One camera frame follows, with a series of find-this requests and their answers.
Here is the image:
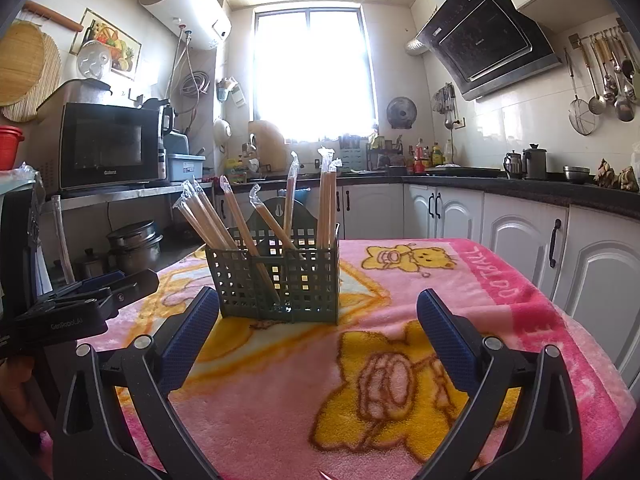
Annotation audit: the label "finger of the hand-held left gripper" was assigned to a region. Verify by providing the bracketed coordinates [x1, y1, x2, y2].
[30, 270, 127, 308]
[95, 268, 161, 309]

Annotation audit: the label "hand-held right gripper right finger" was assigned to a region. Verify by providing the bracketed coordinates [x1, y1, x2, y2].
[416, 287, 583, 480]

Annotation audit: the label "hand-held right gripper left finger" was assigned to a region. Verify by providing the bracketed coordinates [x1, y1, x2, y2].
[52, 286, 221, 480]

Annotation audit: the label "dark green plastic utensil holder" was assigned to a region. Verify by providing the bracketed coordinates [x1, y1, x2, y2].
[205, 197, 341, 325]

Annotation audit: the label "set of chopsticks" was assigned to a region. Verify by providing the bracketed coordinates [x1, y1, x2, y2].
[172, 146, 344, 307]

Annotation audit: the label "row of hanging steel utensils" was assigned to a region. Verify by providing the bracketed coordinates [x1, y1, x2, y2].
[592, 30, 639, 124]

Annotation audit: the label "person's left hand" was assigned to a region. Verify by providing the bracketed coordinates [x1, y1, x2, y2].
[0, 357, 38, 436]

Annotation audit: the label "stacked steel pots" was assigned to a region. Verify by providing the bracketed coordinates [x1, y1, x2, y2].
[106, 219, 165, 274]

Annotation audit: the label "clear plastic tube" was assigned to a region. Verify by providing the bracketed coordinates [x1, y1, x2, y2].
[51, 195, 77, 284]

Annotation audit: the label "steel shelf table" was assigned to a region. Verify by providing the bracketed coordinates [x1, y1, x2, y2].
[45, 180, 216, 212]

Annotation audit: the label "pink printed blanket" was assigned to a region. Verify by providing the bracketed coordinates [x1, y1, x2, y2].
[75, 237, 627, 480]

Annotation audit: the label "blue-grey plastic bin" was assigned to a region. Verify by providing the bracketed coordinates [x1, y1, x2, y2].
[165, 152, 207, 184]

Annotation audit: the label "white lower cabinets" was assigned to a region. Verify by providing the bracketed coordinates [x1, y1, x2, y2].
[215, 182, 640, 377]

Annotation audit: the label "black microwave oven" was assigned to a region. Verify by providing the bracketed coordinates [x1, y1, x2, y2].
[36, 101, 166, 192]

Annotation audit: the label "red bucket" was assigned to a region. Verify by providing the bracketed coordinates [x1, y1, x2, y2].
[0, 125, 26, 171]

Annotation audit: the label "gas stove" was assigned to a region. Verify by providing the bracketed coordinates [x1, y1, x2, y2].
[425, 165, 506, 179]

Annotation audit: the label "black kettle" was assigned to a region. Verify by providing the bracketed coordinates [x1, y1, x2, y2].
[142, 97, 176, 136]

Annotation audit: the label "black countertop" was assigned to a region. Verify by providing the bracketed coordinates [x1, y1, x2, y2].
[215, 167, 640, 222]

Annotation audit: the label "group of sauce bottles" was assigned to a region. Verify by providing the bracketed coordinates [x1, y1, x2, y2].
[406, 137, 456, 174]

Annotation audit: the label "beige cutting board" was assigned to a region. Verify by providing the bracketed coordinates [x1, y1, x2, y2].
[248, 120, 286, 174]

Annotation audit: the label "steel pot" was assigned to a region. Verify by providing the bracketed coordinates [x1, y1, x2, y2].
[62, 77, 114, 107]

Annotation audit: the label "dark metal canister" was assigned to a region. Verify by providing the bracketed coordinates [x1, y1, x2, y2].
[522, 143, 549, 181]

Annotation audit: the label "round bamboo tray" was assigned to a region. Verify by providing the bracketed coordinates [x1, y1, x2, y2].
[0, 20, 64, 124]

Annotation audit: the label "pile of brown dried roots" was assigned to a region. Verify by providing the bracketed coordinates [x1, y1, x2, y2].
[594, 158, 640, 192]

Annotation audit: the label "small hanging kitchen tools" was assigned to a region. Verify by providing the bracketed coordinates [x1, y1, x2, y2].
[432, 82, 459, 131]

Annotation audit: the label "wooden rolling pin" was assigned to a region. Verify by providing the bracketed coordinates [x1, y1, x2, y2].
[22, 0, 85, 34]

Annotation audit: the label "window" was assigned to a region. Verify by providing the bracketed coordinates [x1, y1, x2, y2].
[252, 6, 377, 142]

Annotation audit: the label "steel ladle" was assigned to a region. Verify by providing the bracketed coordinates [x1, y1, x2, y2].
[582, 42, 607, 115]

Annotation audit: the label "white water heater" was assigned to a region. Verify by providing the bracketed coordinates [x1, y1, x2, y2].
[138, 0, 234, 52]

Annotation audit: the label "black range hood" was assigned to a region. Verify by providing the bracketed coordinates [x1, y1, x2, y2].
[415, 0, 564, 102]

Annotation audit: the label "coiled hose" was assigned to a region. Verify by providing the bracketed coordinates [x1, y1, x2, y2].
[180, 72, 211, 99]

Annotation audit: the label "wall-mounted small basket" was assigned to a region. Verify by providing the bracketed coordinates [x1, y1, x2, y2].
[216, 77, 249, 109]

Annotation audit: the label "fruit wall picture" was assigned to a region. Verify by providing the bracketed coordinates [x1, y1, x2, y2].
[69, 7, 144, 82]

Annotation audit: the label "wire skimmer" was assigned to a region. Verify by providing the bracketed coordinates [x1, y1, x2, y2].
[564, 49, 599, 136]

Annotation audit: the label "utensil hanging rail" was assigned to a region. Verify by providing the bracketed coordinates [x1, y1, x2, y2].
[568, 24, 627, 49]

